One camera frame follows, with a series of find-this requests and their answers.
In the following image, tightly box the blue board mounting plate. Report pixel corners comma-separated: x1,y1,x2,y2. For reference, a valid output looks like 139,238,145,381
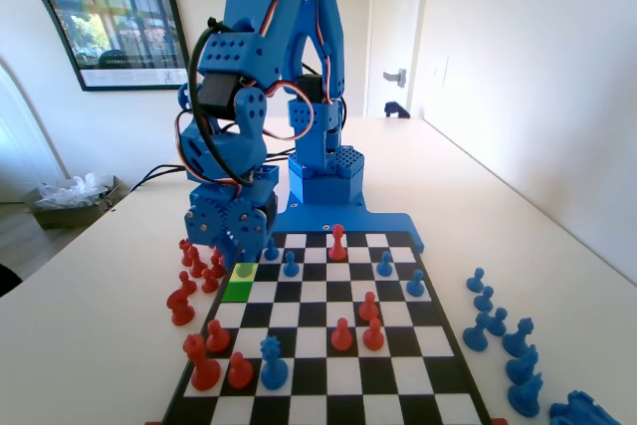
271,195,428,253

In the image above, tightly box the white door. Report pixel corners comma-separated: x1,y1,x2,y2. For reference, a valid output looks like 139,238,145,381
365,0,424,120

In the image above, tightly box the cardboard box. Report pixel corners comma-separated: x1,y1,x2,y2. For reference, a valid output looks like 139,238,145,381
27,174,131,231

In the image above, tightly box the chessboard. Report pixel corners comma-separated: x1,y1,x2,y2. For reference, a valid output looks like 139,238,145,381
158,230,494,425

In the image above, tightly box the blue chess piece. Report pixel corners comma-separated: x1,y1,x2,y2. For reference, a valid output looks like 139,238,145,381
506,343,539,386
507,372,544,417
501,318,534,359

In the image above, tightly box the clear plastic bag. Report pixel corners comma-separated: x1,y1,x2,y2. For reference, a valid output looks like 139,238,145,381
35,171,113,210

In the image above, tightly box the blue queen piece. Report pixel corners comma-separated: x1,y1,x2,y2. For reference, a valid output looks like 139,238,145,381
259,334,290,391

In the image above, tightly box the blue table clamp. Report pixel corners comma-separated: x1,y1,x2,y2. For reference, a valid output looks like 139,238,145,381
383,101,412,120

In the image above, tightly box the red chess queen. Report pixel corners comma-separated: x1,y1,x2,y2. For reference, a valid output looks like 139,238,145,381
327,223,347,262

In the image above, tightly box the large red piece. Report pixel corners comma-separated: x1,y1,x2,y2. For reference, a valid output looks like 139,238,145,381
182,333,222,392

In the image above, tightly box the black framed poster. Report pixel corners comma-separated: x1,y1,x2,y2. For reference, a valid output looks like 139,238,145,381
0,0,198,94

